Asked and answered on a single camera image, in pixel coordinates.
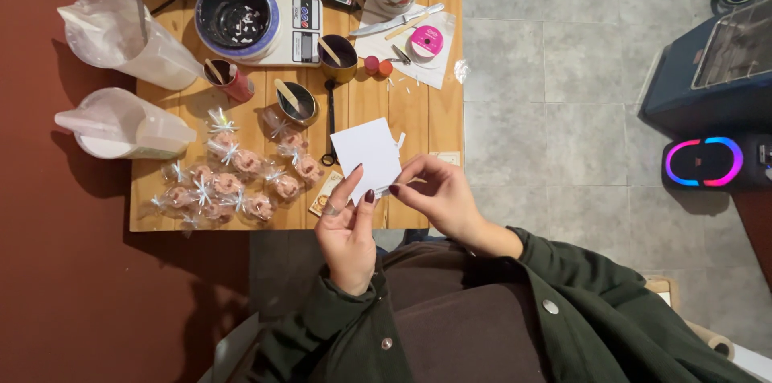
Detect person's brown shirt torso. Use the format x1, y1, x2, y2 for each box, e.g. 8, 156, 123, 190
380, 240, 552, 383

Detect silver knife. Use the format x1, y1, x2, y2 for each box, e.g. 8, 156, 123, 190
349, 3, 446, 38

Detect red cup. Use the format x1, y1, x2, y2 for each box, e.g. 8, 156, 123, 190
203, 58, 257, 104

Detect gold metal cup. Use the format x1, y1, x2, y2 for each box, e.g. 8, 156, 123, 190
317, 34, 359, 85

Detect printed paper card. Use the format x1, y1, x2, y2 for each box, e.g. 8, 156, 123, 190
308, 169, 345, 218

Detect group of wrapped pink candles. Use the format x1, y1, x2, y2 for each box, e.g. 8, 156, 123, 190
147, 107, 325, 232

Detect black speaker with rainbow light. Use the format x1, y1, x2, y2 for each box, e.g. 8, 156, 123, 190
661, 132, 772, 193

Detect person's right hand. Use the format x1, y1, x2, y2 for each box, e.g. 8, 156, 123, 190
388, 153, 485, 244

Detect white kitchen scale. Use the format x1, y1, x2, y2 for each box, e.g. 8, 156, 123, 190
241, 0, 324, 68

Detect beige chair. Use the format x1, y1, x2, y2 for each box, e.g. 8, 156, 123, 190
642, 274, 738, 361

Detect white paper card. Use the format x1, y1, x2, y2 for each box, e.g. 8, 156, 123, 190
329, 117, 404, 200

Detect black scissors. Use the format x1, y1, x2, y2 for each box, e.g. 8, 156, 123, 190
320, 79, 340, 167

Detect white paper sheet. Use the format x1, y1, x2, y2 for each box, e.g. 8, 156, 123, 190
353, 0, 458, 91

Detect pink ribbon spool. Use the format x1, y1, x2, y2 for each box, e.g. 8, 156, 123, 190
407, 25, 446, 64

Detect silver metal cup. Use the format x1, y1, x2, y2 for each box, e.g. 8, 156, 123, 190
275, 80, 320, 127

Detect metal spoon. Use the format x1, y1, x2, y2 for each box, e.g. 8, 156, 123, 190
133, 0, 150, 46

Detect dark bowl with blue rim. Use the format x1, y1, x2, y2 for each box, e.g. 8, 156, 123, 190
194, 0, 282, 62

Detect large clear bag white powder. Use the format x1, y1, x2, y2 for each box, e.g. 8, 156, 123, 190
57, 0, 204, 92

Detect small clear bag white powder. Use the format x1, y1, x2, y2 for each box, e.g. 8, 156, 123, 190
53, 87, 198, 161

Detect dark blue box with rack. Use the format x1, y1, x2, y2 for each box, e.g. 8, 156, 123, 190
638, 0, 772, 138

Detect person's left hand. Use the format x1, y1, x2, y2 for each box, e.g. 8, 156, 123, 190
315, 163, 378, 297

